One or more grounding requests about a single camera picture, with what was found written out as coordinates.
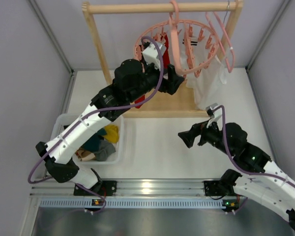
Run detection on dark teal sock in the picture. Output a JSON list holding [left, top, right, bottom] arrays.
[[81, 128, 107, 152]]

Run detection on red sock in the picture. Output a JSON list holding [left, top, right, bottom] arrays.
[[161, 33, 170, 69], [134, 95, 146, 109]]

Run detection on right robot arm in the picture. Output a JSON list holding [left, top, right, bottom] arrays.
[[178, 121, 295, 231]]

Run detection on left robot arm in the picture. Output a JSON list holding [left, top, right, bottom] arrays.
[[35, 59, 184, 193]]

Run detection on pink round clip hanger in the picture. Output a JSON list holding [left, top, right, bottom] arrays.
[[133, 0, 220, 77]]

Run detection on wooden clothes rack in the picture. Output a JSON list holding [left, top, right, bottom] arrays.
[[82, 2, 229, 118]]

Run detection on white cloth garment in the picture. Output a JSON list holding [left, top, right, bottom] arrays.
[[186, 56, 228, 110]]

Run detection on white sock with stripes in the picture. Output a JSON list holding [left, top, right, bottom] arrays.
[[179, 36, 198, 75]]

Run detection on yellow sock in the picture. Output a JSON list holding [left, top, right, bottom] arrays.
[[103, 124, 119, 144]]

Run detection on grey sock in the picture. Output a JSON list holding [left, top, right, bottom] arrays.
[[94, 140, 116, 162]]

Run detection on white plastic basket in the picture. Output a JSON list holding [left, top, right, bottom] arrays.
[[50, 114, 125, 166]]

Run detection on brown striped sock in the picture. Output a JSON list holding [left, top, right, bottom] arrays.
[[75, 149, 96, 162]]

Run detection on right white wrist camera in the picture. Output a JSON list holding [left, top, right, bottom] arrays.
[[206, 103, 223, 128]]

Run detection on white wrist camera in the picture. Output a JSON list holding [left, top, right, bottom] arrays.
[[206, 103, 223, 128], [142, 43, 161, 70]]

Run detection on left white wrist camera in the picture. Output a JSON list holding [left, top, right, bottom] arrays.
[[142, 43, 161, 70]]

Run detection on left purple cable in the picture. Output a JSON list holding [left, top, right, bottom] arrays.
[[27, 36, 165, 214]]

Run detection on aluminium mounting rail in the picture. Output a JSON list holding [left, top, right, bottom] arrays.
[[29, 178, 295, 197]]

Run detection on pink wire clothes hanger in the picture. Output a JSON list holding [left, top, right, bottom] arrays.
[[206, 0, 242, 73]]

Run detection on white slotted cable duct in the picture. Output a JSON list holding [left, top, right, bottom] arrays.
[[39, 198, 236, 209]]

